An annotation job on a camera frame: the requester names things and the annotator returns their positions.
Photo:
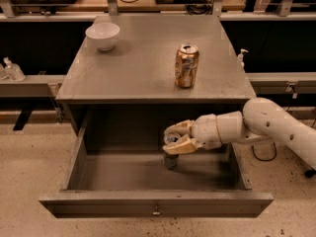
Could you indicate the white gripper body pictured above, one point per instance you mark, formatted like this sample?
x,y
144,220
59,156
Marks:
x,y
205,131

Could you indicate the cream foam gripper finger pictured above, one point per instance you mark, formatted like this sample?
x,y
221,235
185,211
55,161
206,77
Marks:
x,y
186,145
182,128

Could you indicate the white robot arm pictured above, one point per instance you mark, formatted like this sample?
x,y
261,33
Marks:
x,y
260,120

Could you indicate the orange soda can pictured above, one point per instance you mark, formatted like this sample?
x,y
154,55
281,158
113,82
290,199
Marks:
x,y
186,65

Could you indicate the open grey top drawer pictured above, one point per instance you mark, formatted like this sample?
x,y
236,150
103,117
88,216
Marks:
x,y
117,170

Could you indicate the metal drawer knob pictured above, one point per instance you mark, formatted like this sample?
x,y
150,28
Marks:
x,y
156,211

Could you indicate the white pump bottle right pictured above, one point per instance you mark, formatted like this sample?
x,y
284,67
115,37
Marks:
x,y
241,55

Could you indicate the black chair leg with caster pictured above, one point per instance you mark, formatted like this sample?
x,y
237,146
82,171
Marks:
x,y
310,173

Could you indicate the white bowl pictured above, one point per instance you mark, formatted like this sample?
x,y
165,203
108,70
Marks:
x,y
103,35

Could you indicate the clear sanitizer bottle left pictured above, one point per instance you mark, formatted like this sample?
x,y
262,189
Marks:
x,y
13,70

